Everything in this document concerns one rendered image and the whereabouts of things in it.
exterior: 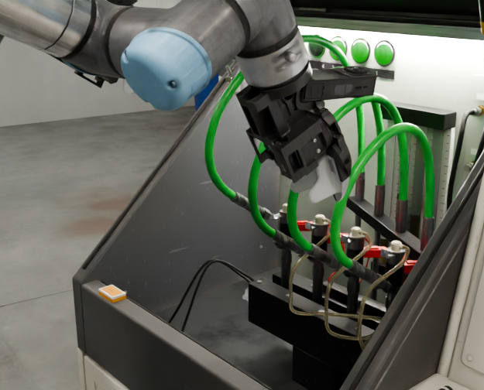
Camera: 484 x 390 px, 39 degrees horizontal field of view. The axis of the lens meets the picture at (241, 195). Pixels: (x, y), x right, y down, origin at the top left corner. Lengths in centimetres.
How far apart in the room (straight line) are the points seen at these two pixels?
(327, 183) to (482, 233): 27
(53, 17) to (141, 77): 11
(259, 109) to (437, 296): 41
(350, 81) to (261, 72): 13
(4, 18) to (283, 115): 31
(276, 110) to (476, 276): 41
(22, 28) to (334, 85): 34
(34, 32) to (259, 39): 22
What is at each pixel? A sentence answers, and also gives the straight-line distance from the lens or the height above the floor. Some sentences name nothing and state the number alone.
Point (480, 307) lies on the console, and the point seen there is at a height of 109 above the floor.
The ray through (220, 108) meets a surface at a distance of 108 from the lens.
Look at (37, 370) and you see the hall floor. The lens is 300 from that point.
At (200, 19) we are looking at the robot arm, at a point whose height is 149.
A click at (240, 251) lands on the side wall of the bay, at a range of 163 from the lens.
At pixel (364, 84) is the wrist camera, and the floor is 141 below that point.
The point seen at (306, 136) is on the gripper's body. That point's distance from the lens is 78.
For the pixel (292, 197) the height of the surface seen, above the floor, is 122.
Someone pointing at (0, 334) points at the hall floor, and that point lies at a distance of 331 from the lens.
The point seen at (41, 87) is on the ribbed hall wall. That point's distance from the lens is 768.
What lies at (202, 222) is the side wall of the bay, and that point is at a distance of 153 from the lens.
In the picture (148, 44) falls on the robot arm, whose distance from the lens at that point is 64.
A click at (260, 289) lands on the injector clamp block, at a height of 98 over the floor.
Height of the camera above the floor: 153
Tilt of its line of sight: 18 degrees down
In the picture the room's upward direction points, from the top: straight up
